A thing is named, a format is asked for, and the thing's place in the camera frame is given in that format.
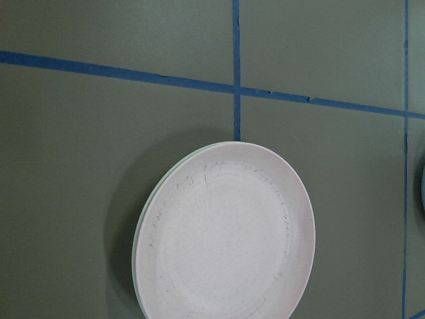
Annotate cream plate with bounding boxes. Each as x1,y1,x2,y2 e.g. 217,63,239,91
131,141,243,318

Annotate pink plate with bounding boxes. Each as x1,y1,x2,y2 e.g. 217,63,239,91
137,142,315,318

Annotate light blue plate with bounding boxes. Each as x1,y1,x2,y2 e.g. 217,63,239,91
420,165,425,212

